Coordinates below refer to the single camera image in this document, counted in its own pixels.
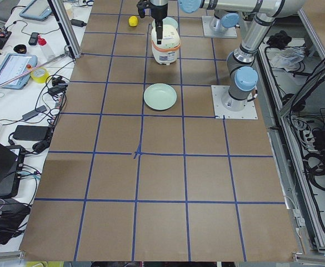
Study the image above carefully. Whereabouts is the light green plate robot left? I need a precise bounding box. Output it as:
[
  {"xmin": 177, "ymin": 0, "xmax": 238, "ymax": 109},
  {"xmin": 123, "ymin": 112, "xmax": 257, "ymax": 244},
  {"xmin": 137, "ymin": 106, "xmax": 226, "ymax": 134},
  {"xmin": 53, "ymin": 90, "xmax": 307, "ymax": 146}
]
[{"xmin": 143, "ymin": 83, "xmax": 177, "ymax": 111}]

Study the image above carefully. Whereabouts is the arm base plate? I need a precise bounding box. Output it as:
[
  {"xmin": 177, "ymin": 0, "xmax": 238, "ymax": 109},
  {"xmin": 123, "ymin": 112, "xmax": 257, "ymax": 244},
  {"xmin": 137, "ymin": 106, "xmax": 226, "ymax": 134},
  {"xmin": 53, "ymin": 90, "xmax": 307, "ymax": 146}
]
[
  {"xmin": 202, "ymin": 13, "xmax": 239, "ymax": 38},
  {"xmin": 211, "ymin": 85, "xmax": 258, "ymax": 120}
]

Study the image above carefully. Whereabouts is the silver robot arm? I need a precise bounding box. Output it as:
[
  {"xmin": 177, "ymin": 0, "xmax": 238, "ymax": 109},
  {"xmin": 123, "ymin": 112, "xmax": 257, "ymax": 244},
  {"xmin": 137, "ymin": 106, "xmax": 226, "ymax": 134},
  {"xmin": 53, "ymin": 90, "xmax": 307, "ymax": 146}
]
[
  {"xmin": 137, "ymin": 1, "xmax": 239, "ymax": 45},
  {"xmin": 179, "ymin": 0, "xmax": 305, "ymax": 112}
]

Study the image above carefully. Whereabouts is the yellow toy potato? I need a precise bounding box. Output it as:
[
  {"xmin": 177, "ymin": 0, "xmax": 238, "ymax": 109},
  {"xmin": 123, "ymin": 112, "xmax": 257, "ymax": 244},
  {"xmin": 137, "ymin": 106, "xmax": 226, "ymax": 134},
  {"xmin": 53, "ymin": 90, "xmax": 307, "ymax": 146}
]
[{"xmin": 128, "ymin": 16, "xmax": 138, "ymax": 27}]

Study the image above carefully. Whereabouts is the black smartphone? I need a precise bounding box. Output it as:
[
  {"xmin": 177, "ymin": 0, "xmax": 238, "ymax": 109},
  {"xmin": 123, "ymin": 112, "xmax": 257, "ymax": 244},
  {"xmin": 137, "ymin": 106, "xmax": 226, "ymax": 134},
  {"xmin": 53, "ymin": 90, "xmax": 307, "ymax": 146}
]
[{"xmin": 28, "ymin": 32, "xmax": 39, "ymax": 46}]

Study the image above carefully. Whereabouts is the white rice cooker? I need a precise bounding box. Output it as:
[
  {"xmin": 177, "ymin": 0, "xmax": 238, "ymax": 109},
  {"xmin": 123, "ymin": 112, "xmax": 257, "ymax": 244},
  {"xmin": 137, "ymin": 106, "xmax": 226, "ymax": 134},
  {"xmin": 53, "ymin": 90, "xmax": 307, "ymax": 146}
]
[{"xmin": 151, "ymin": 24, "xmax": 181, "ymax": 65}]

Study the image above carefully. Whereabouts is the yellow tape roll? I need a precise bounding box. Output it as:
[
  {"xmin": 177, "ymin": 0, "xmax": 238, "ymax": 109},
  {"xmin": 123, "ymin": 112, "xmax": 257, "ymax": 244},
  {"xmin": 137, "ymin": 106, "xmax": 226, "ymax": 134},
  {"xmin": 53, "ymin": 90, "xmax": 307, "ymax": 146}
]
[{"xmin": 31, "ymin": 67, "xmax": 49, "ymax": 83}]

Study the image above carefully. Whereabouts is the aluminium frame post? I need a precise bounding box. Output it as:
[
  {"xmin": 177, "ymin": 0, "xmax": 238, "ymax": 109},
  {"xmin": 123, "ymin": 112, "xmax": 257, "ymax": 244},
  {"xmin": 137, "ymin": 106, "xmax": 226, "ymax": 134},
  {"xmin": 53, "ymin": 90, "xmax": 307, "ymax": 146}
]
[{"xmin": 48, "ymin": 0, "xmax": 82, "ymax": 59}]

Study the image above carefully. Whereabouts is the light green plate robot right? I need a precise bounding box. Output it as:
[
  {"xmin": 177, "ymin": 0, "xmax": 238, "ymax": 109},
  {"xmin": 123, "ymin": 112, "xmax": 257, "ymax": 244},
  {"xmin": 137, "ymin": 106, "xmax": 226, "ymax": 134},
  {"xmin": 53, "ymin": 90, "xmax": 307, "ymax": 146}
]
[{"xmin": 162, "ymin": 17, "xmax": 178, "ymax": 29}]

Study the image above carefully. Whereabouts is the blue teach pendant tablet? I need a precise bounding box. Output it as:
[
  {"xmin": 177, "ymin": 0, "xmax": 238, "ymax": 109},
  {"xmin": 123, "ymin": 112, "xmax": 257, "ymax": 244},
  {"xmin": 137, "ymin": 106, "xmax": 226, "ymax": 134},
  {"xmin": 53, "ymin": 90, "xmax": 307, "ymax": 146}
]
[{"xmin": 0, "ymin": 53, "xmax": 37, "ymax": 84}]

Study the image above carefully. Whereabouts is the light green plate robot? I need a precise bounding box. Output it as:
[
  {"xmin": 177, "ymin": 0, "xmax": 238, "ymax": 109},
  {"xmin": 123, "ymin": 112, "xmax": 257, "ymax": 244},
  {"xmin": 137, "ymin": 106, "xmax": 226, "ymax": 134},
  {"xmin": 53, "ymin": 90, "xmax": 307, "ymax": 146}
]
[
  {"xmin": 143, "ymin": 83, "xmax": 177, "ymax": 111},
  {"xmin": 162, "ymin": 17, "xmax": 178, "ymax": 29}
]

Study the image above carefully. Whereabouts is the black laptop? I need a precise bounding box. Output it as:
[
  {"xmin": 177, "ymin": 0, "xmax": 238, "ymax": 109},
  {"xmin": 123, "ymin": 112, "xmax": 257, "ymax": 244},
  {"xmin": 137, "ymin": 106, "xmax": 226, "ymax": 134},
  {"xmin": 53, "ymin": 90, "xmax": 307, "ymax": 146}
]
[{"xmin": 0, "ymin": 144, "xmax": 24, "ymax": 199}]

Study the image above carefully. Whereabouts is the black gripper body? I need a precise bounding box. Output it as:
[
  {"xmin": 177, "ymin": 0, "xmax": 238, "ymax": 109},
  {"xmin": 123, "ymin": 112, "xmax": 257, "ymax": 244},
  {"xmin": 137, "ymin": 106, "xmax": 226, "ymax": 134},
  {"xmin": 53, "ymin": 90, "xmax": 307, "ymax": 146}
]
[{"xmin": 137, "ymin": 0, "xmax": 168, "ymax": 20}]

